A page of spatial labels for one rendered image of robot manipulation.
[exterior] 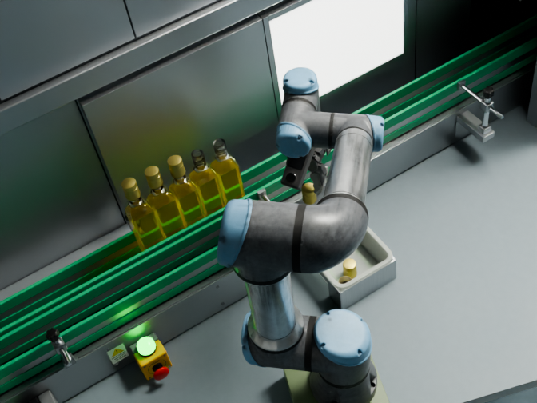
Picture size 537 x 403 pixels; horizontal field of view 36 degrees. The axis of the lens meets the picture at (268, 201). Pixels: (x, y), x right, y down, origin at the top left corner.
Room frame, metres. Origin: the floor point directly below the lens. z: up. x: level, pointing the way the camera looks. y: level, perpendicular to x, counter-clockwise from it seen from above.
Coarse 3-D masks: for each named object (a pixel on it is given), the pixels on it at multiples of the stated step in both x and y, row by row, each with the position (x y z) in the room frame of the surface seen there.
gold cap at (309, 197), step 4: (304, 184) 1.32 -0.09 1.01; (308, 184) 1.32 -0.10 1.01; (312, 184) 1.32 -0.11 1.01; (304, 188) 1.31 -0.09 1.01; (308, 188) 1.31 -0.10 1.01; (312, 188) 1.30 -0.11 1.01; (304, 192) 1.30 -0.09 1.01; (308, 192) 1.29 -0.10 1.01; (312, 192) 1.29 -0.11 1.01; (304, 196) 1.30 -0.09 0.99; (308, 196) 1.29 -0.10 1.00; (312, 196) 1.29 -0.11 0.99; (304, 200) 1.30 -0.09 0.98; (308, 200) 1.29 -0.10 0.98; (312, 200) 1.29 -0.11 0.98; (308, 204) 1.29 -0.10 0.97
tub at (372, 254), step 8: (368, 232) 1.27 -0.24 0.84; (368, 240) 1.26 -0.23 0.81; (376, 240) 1.24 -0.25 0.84; (360, 248) 1.28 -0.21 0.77; (368, 248) 1.26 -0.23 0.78; (376, 248) 1.23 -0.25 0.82; (384, 248) 1.21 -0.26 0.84; (352, 256) 1.26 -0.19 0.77; (360, 256) 1.25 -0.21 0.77; (368, 256) 1.25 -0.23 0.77; (376, 256) 1.23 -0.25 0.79; (384, 256) 1.20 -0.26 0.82; (360, 264) 1.23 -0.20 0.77; (368, 264) 1.22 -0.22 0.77; (376, 264) 1.22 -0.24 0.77; (384, 264) 1.16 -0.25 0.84; (328, 272) 1.22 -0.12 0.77; (336, 272) 1.22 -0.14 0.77; (360, 272) 1.20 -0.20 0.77; (368, 272) 1.15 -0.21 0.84; (328, 280) 1.15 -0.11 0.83; (336, 280) 1.19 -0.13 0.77; (352, 280) 1.13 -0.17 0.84; (360, 280) 1.13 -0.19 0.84; (344, 288) 1.12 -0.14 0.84
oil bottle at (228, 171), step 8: (216, 160) 1.38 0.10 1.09; (232, 160) 1.37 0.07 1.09; (216, 168) 1.36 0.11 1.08; (224, 168) 1.36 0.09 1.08; (232, 168) 1.36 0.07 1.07; (224, 176) 1.35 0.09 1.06; (232, 176) 1.36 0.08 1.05; (240, 176) 1.37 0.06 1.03; (224, 184) 1.35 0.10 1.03; (232, 184) 1.36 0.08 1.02; (240, 184) 1.36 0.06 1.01; (224, 192) 1.35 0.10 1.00; (232, 192) 1.36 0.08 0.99; (240, 192) 1.36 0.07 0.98; (224, 200) 1.36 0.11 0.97
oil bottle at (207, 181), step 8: (192, 168) 1.37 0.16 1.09; (208, 168) 1.36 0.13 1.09; (192, 176) 1.35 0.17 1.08; (200, 176) 1.34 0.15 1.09; (208, 176) 1.34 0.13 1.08; (216, 176) 1.35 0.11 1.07; (200, 184) 1.33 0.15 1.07; (208, 184) 1.34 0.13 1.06; (216, 184) 1.34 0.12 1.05; (200, 192) 1.33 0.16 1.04; (208, 192) 1.33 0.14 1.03; (216, 192) 1.34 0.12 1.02; (208, 200) 1.33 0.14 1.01; (216, 200) 1.34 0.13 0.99; (208, 208) 1.33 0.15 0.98; (216, 208) 1.34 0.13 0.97
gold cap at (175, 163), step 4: (172, 156) 1.35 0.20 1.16; (176, 156) 1.34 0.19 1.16; (168, 160) 1.34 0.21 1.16; (172, 160) 1.33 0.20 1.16; (176, 160) 1.33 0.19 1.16; (180, 160) 1.33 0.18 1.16; (168, 164) 1.33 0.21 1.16; (172, 164) 1.32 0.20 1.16; (176, 164) 1.32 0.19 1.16; (180, 164) 1.32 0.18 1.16; (172, 168) 1.32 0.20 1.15; (176, 168) 1.32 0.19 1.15; (180, 168) 1.32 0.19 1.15; (184, 168) 1.33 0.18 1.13; (172, 172) 1.32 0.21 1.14; (176, 172) 1.32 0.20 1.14; (180, 172) 1.32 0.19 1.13; (184, 172) 1.33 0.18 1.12; (172, 176) 1.32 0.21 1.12; (176, 176) 1.32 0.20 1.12; (180, 176) 1.32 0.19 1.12
